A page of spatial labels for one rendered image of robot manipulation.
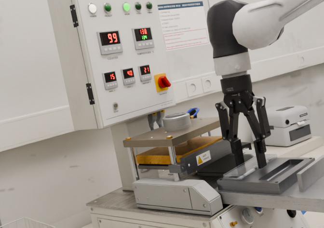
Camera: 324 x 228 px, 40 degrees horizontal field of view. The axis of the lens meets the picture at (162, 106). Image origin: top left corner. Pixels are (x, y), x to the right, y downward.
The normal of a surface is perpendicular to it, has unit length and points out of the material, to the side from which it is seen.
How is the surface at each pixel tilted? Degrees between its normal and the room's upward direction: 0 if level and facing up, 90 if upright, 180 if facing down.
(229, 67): 91
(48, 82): 90
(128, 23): 90
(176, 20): 90
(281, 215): 65
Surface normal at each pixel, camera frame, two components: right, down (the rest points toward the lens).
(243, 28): -0.47, 0.20
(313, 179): 0.74, -0.07
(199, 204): -0.65, 0.20
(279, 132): -0.81, 0.22
